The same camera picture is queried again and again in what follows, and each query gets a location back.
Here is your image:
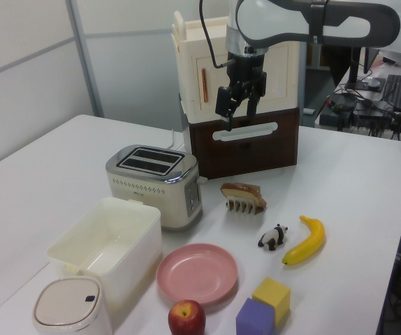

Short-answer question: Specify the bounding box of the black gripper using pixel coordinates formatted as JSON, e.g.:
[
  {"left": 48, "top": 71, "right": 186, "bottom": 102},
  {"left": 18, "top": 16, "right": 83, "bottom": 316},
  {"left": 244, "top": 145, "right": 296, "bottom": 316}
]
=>
[{"left": 215, "top": 51, "right": 268, "bottom": 132}]

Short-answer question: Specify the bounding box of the bread slice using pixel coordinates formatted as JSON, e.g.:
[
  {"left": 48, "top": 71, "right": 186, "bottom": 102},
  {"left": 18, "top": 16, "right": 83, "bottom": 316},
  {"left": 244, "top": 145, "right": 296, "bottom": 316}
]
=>
[{"left": 220, "top": 181, "right": 268, "bottom": 211}]

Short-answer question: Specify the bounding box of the cream two-slot toaster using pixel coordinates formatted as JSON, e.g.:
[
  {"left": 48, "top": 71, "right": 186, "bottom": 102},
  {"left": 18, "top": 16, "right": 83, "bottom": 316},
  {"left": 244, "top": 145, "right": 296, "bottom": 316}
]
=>
[{"left": 105, "top": 144, "right": 209, "bottom": 232}]

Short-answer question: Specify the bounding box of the brown drawer box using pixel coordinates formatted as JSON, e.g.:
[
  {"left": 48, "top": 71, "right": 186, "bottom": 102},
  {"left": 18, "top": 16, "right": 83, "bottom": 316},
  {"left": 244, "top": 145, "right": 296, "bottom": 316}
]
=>
[{"left": 188, "top": 106, "right": 300, "bottom": 180}]

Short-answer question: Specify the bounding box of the cream toy cabinet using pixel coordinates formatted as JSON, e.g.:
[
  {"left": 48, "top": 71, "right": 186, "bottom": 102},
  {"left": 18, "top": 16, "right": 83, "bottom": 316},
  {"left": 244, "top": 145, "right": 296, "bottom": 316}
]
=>
[{"left": 170, "top": 10, "right": 301, "bottom": 125}]

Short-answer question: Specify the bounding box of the grey control box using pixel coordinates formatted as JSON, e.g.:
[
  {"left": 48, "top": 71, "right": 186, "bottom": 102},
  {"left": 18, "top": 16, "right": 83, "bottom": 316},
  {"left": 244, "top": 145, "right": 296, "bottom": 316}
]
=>
[{"left": 319, "top": 93, "right": 357, "bottom": 131}]

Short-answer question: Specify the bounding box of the metal toast rack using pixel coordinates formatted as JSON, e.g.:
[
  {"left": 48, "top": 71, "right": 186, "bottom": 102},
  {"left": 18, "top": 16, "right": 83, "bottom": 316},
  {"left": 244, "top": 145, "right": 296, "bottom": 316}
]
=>
[{"left": 225, "top": 195, "right": 261, "bottom": 214}]

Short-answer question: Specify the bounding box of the black monitor stand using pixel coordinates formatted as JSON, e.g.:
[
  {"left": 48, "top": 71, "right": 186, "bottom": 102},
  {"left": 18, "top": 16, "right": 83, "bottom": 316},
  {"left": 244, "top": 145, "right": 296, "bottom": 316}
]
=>
[{"left": 344, "top": 44, "right": 387, "bottom": 92}]

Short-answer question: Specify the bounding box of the toy panda figure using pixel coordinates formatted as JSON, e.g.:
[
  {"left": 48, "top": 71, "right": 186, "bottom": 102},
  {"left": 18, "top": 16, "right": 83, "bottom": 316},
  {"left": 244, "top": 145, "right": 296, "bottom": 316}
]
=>
[{"left": 258, "top": 223, "right": 289, "bottom": 252}]

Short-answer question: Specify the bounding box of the yellow banana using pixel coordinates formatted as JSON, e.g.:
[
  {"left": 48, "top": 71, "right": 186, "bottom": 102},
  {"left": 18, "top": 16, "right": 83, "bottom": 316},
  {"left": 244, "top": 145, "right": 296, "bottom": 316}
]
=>
[{"left": 282, "top": 215, "right": 326, "bottom": 268}]

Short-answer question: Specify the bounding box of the black keyboard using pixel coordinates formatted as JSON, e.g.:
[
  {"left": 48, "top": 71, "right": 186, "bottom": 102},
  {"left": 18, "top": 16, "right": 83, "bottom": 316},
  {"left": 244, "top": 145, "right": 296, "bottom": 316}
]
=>
[{"left": 383, "top": 74, "right": 401, "bottom": 113}]

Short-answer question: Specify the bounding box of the pink plate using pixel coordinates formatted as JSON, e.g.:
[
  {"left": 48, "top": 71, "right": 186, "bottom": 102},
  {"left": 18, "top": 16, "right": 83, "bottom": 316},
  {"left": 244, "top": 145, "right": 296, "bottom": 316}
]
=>
[{"left": 156, "top": 243, "right": 239, "bottom": 304}]

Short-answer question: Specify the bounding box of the white open storage box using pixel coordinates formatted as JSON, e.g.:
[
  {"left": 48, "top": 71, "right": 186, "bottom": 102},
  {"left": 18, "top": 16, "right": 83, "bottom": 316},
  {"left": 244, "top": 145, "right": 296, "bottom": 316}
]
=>
[{"left": 46, "top": 197, "right": 163, "bottom": 318}]

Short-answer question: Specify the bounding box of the yellow foam cube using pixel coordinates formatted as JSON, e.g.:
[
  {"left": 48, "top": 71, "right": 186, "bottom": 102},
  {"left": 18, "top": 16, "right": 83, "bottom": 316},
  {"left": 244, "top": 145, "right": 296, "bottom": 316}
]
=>
[{"left": 251, "top": 277, "right": 291, "bottom": 327}]

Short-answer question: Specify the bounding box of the purple foam cube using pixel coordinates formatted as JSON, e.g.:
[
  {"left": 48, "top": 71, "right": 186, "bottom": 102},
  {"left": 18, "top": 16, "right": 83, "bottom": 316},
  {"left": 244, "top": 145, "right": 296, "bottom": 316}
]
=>
[{"left": 235, "top": 297, "right": 276, "bottom": 335}]

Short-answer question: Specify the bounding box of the red apple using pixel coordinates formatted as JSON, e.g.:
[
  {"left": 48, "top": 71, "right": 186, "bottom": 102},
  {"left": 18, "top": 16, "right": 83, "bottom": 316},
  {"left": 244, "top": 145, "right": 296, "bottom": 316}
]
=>
[{"left": 168, "top": 299, "right": 207, "bottom": 335}]

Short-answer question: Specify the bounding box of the small white trash can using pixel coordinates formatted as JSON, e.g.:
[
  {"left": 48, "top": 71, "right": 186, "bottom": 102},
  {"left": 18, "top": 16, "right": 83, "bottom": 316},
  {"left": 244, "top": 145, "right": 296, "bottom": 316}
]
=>
[{"left": 31, "top": 275, "right": 113, "bottom": 335}]

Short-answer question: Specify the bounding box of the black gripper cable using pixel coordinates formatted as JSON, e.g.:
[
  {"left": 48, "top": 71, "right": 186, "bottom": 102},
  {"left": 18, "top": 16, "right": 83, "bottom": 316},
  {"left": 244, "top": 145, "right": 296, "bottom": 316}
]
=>
[{"left": 198, "top": 0, "right": 238, "bottom": 70}]

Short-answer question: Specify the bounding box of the white toaster cable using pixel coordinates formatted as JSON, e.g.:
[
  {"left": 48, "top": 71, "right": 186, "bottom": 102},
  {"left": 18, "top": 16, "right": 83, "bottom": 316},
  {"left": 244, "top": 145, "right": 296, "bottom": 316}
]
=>
[{"left": 166, "top": 129, "right": 184, "bottom": 151}]

